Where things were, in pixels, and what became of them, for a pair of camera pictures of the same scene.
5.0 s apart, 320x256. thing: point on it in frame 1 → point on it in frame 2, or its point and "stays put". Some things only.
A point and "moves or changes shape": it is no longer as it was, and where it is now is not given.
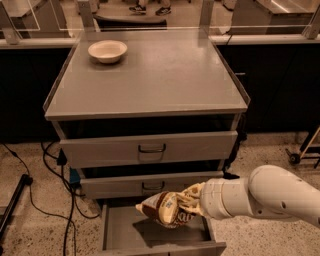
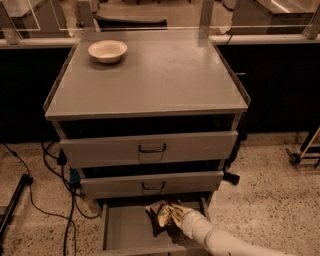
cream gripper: [213, 199] → [192, 222]
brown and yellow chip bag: [163, 207] moves or changes shape
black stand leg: [25, 180] stays put
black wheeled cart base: [295, 158] stays put
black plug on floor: [230, 176] stays put
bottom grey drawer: [127, 230] stays put
